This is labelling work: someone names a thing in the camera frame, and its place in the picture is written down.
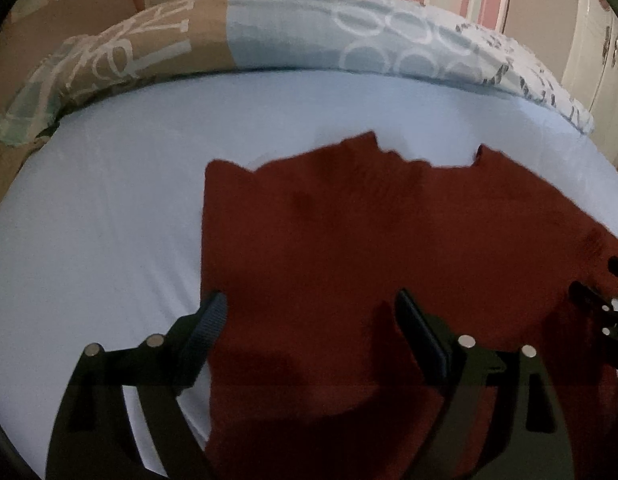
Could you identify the brown cushion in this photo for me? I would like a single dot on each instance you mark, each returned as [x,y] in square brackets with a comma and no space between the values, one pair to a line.
[49,25]

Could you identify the patterned blue and tan pillow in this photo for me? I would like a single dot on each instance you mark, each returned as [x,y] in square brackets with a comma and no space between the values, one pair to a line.
[289,35]

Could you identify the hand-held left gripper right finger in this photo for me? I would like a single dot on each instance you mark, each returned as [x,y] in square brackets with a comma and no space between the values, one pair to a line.
[424,340]

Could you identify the dark red knit garment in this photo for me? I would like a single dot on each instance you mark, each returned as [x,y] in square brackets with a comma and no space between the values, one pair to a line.
[339,240]

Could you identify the light blue bed sheet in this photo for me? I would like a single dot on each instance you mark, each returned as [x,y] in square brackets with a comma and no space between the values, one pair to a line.
[114,210]

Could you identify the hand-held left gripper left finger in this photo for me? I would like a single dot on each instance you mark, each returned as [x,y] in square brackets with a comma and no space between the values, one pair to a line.
[211,322]

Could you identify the cream wardrobe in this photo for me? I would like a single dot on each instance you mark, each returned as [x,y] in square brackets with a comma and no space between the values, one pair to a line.
[589,50]

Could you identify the brown bedspread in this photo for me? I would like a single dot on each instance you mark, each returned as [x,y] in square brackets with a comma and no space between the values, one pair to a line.
[4,165]

